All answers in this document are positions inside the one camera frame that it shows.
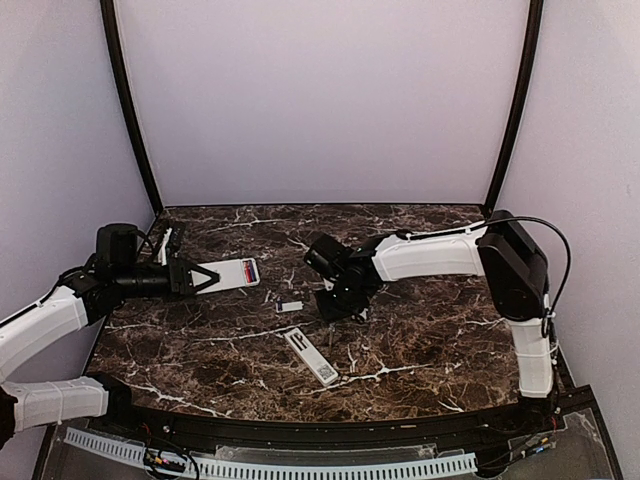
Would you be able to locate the white slotted cable duct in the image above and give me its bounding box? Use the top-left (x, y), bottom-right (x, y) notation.
top-left (64, 427), bottom-right (477, 479)

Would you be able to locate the black front table rail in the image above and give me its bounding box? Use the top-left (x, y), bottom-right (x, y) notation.
top-left (88, 401), bottom-right (553, 452)

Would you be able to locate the left black frame post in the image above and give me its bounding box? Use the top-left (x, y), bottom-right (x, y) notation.
top-left (99, 0), bottom-right (164, 216)

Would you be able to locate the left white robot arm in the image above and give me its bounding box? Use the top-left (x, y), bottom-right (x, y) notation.
top-left (1, 223), bottom-right (245, 442)

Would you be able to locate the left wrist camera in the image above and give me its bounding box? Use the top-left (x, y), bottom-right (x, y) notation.
top-left (152, 222), bottom-right (186, 265)

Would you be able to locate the right black frame post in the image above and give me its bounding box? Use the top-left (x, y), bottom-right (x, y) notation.
top-left (482, 0), bottom-right (544, 218)

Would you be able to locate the white battery cover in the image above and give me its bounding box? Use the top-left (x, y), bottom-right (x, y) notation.
top-left (276, 301), bottom-right (304, 313)

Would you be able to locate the black frame post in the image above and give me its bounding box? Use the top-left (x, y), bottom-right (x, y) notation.
top-left (482, 0), bottom-right (544, 218)
top-left (99, 0), bottom-right (164, 216)

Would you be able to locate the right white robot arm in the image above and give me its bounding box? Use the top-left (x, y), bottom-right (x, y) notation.
top-left (304, 210), bottom-right (573, 434)

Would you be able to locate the long white remote control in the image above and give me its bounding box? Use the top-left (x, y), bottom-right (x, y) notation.
top-left (284, 328), bottom-right (338, 387)

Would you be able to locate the red battery in small remote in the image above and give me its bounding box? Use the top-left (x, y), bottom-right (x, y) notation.
top-left (243, 259), bottom-right (259, 284)

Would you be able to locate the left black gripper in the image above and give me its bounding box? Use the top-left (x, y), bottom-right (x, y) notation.
top-left (115, 256), bottom-right (218, 302)

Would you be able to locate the small white remote control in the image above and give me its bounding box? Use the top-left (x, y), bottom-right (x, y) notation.
top-left (200, 258), bottom-right (260, 293)

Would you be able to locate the clear handle screwdriver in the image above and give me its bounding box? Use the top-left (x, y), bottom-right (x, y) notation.
top-left (328, 324), bottom-right (335, 347)

